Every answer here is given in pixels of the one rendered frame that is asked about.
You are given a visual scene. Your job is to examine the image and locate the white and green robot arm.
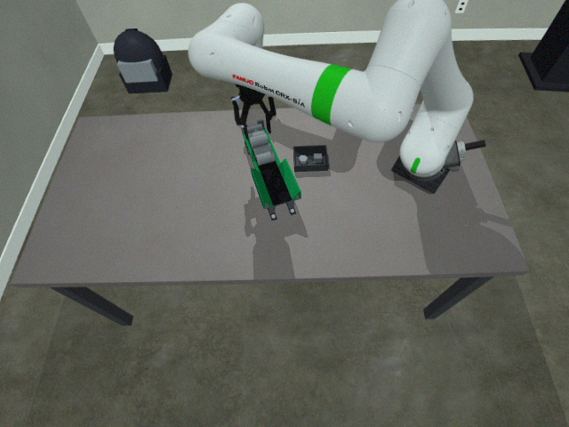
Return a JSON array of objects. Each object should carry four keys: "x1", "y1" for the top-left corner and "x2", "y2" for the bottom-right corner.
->
[{"x1": 188, "y1": 0, "x2": 485, "y2": 181}]

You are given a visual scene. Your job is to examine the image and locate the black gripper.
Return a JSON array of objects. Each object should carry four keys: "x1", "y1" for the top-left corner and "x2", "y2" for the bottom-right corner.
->
[{"x1": 231, "y1": 85, "x2": 276, "y2": 140}]

